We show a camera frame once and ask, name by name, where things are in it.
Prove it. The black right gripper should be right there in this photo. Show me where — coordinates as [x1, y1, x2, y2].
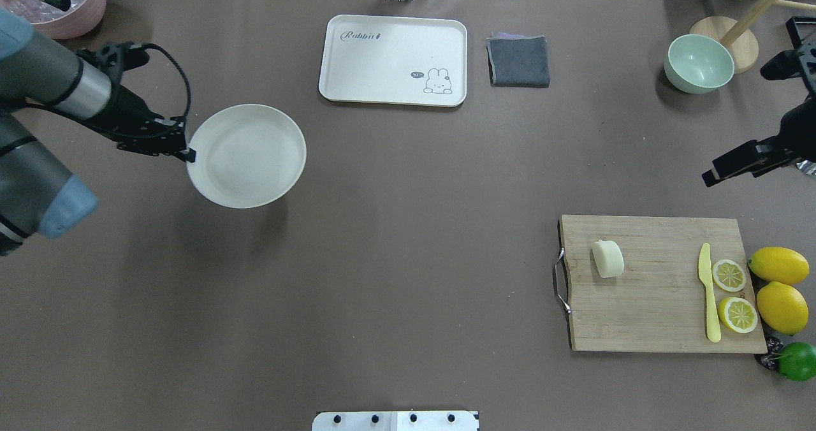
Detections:
[702, 136, 805, 187]

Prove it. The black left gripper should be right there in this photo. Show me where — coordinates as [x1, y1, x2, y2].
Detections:
[76, 41, 196, 163]

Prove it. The round white plate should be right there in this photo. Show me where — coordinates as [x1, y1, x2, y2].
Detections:
[187, 105, 308, 209]

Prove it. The white steamed bun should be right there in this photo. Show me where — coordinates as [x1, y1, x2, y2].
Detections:
[591, 240, 625, 278]

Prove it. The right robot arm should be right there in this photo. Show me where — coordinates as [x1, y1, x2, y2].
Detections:
[702, 99, 815, 187]

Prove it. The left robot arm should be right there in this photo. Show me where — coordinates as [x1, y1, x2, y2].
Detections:
[1, 10, 196, 256]

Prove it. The cream rabbit tray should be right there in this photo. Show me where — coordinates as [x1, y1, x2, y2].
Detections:
[318, 15, 467, 106]

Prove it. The mint green bowl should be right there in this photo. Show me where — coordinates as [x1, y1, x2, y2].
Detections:
[664, 34, 736, 94]

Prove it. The upper whole lemon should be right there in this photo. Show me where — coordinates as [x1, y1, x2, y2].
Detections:
[747, 246, 810, 286]

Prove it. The whole lemon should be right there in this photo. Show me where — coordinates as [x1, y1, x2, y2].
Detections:
[747, 246, 810, 286]
[755, 282, 810, 335]

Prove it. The yellow plastic knife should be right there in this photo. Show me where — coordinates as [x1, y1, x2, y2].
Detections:
[697, 242, 722, 343]

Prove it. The upper lemon half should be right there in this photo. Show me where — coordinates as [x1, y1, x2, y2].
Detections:
[711, 259, 749, 293]

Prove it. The lemon half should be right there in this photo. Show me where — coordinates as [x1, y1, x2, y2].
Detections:
[717, 296, 759, 334]
[711, 259, 749, 293]

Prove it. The wooden stand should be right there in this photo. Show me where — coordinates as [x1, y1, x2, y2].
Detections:
[690, 0, 814, 74]

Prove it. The lower whole lemon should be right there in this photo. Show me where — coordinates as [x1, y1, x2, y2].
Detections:
[755, 282, 810, 335]

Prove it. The lower lemon half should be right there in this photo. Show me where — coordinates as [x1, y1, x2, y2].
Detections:
[717, 296, 759, 334]

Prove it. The wooden cutting board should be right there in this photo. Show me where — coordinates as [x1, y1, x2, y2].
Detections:
[553, 215, 766, 354]

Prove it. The pink bowl of ice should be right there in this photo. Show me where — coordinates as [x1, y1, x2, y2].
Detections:
[2, 0, 106, 41]

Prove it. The green lime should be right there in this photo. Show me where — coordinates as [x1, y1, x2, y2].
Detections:
[778, 343, 815, 381]

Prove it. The folded grey cloth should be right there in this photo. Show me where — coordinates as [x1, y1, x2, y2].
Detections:
[486, 33, 551, 88]

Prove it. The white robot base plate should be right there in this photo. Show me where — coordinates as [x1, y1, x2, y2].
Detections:
[311, 410, 481, 430]

